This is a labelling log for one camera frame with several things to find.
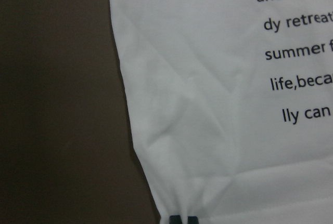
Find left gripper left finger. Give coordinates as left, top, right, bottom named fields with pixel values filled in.
left=169, top=215, right=183, bottom=224

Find white printed t-shirt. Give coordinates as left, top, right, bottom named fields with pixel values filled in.
left=110, top=0, right=332, bottom=223

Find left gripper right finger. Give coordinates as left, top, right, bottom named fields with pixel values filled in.
left=187, top=216, right=199, bottom=224

